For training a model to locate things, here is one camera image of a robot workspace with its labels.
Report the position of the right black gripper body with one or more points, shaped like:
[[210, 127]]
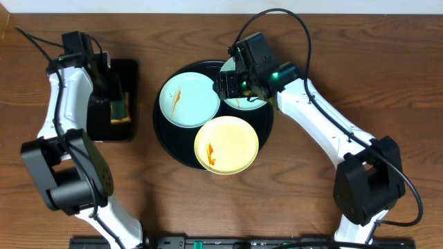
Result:
[[239, 86]]

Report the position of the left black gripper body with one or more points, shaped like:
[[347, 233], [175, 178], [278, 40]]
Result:
[[102, 102]]

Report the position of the light blue plate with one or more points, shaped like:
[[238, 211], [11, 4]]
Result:
[[187, 100], [241, 104]]

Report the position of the yellow green scrub sponge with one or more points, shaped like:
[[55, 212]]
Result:
[[120, 110]]

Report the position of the yellow plate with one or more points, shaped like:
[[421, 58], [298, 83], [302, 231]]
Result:
[[226, 145]]

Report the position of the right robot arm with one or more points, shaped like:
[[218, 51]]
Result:
[[369, 178]]

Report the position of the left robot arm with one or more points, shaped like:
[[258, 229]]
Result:
[[67, 168]]

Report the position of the black rectangular tray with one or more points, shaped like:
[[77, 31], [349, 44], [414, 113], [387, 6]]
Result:
[[99, 127]]

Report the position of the black round tray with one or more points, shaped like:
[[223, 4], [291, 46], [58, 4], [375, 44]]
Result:
[[179, 141]]

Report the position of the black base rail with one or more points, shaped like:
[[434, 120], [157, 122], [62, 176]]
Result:
[[183, 243]]

